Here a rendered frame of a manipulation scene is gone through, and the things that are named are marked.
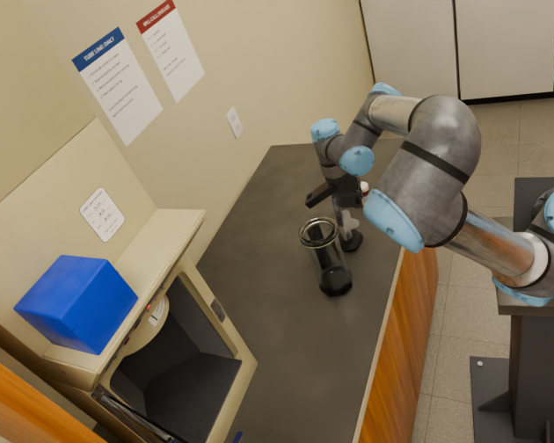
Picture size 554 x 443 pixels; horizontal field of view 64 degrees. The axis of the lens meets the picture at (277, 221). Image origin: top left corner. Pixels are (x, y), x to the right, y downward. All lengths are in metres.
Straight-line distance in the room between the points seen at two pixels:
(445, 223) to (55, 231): 0.59
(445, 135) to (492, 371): 1.62
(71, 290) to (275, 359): 0.72
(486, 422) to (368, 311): 0.98
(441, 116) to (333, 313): 0.71
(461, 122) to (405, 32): 2.86
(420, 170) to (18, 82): 0.58
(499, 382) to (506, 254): 1.31
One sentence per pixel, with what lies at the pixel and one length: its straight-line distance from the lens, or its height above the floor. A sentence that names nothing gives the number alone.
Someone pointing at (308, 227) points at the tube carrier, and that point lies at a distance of 1.20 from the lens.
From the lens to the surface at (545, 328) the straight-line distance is 1.43.
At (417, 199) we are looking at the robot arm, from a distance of 0.69.
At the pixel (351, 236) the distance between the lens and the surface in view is 1.39.
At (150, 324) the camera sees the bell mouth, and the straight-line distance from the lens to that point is 0.91.
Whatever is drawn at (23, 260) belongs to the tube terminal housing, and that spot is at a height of 1.63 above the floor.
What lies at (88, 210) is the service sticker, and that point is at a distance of 0.76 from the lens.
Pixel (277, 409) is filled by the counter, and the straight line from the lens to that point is 1.17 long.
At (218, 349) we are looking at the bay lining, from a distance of 1.18.
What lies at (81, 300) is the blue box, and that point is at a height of 1.59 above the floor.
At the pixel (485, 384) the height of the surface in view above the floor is 0.01.
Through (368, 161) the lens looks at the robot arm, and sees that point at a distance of 1.07.
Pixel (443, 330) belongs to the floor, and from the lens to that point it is 2.32.
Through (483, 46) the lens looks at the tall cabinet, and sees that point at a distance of 3.56.
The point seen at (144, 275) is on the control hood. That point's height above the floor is 1.51.
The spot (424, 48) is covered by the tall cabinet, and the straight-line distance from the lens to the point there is 3.59.
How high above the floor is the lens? 1.94
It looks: 38 degrees down
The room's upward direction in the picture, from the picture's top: 23 degrees counter-clockwise
